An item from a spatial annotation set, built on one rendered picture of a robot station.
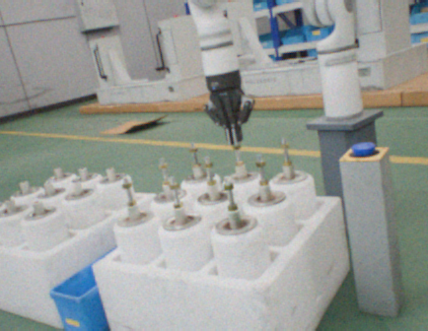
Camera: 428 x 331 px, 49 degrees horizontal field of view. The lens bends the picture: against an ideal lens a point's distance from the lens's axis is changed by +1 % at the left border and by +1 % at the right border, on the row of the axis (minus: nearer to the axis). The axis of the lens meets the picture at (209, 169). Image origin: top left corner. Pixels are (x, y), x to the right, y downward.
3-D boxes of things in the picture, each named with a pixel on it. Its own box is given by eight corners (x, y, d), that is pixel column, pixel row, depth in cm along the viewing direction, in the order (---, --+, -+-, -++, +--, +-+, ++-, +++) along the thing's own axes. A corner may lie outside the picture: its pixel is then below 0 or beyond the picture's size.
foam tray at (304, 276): (210, 253, 128) (197, 193, 124) (350, 269, 106) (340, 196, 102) (112, 341, 98) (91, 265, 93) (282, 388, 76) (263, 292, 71)
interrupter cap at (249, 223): (215, 223, 84) (214, 219, 83) (255, 215, 83) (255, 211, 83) (215, 240, 76) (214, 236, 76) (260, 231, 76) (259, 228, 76)
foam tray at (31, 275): (85, 238, 158) (70, 189, 154) (171, 250, 135) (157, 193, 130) (-25, 301, 129) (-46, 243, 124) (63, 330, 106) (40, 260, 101)
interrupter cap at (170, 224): (159, 234, 83) (158, 231, 83) (167, 218, 90) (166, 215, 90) (199, 229, 82) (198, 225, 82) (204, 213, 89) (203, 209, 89)
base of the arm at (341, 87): (338, 112, 128) (330, 49, 124) (369, 111, 121) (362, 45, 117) (319, 121, 123) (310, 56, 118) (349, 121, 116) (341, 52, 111)
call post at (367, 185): (368, 293, 96) (350, 150, 88) (404, 297, 93) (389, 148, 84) (358, 312, 91) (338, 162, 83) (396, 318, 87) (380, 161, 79)
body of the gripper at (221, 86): (195, 74, 98) (204, 117, 100) (227, 69, 93) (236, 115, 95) (216, 68, 103) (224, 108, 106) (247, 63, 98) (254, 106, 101)
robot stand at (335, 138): (348, 207, 140) (335, 110, 132) (394, 215, 129) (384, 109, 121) (319, 226, 131) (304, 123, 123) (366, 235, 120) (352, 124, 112)
